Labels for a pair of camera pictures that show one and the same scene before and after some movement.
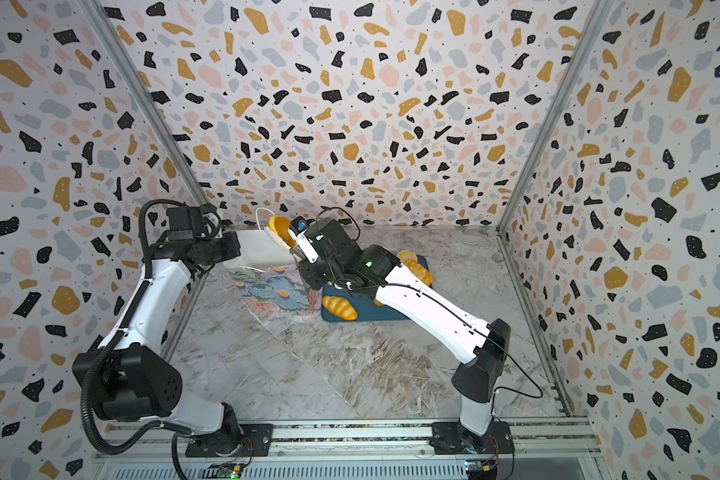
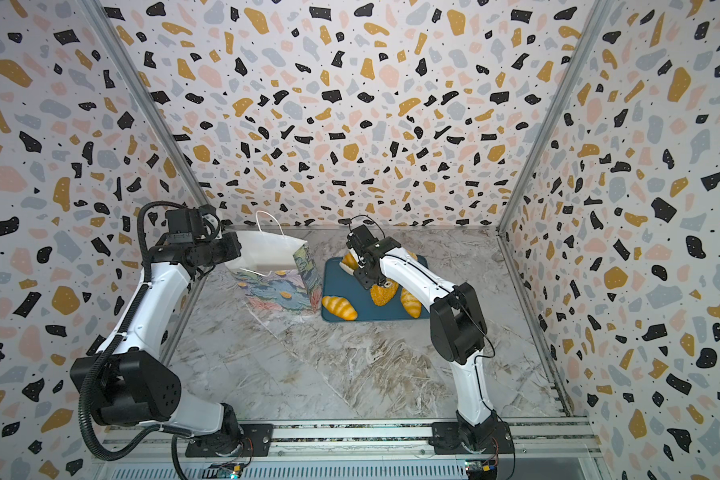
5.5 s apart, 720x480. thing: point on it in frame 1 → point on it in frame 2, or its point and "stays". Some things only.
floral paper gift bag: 271,279 stays
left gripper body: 220,248 stays
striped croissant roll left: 340,307 stays
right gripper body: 311,264 → 367,276
